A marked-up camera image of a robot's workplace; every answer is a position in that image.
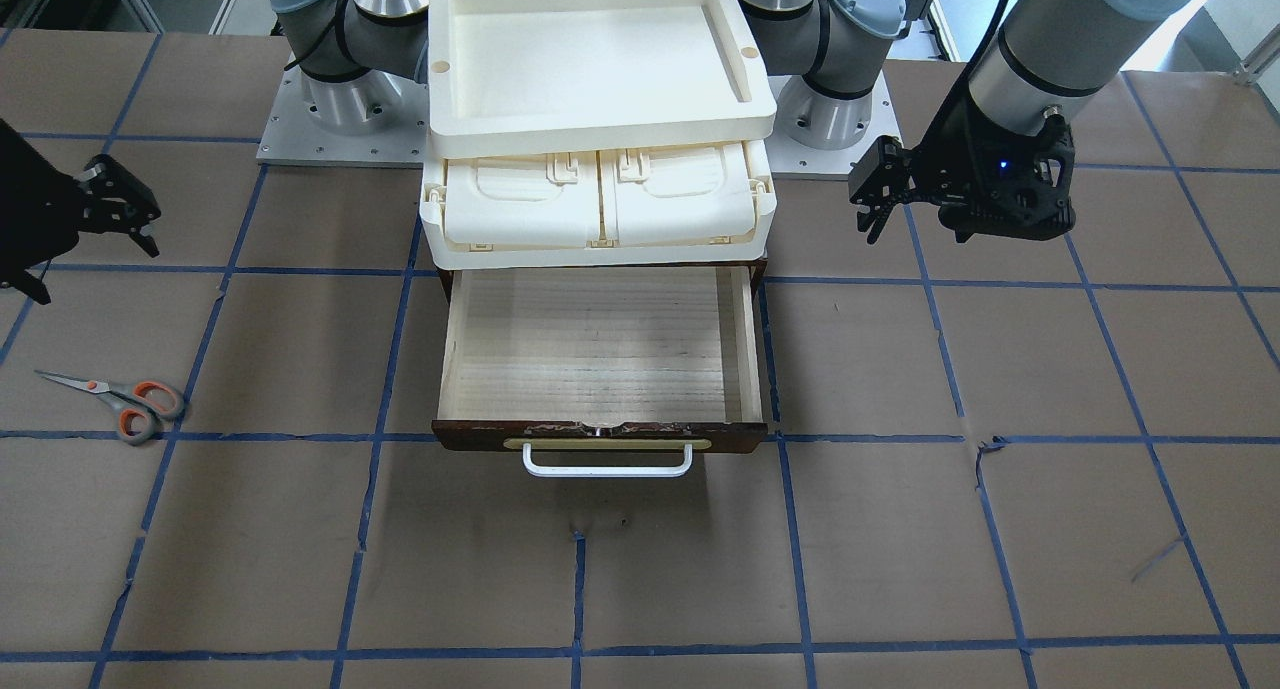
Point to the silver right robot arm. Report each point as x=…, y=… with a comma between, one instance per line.
x=337, y=44

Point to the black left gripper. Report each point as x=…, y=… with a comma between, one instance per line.
x=948, y=159

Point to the cream plastic tray lid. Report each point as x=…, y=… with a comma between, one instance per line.
x=514, y=77

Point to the light wooden drawer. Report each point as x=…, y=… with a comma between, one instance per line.
x=625, y=358

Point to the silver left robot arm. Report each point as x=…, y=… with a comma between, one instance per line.
x=1036, y=55

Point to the white drawer handle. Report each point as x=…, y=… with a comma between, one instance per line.
x=670, y=463

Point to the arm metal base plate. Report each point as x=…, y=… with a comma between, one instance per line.
x=791, y=160
x=377, y=120

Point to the orange grey scissors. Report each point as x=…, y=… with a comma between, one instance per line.
x=141, y=408

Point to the cream plastic storage box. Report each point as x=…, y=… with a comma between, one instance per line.
x=626, y=206

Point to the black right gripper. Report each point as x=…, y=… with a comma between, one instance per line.
x=38, y=209

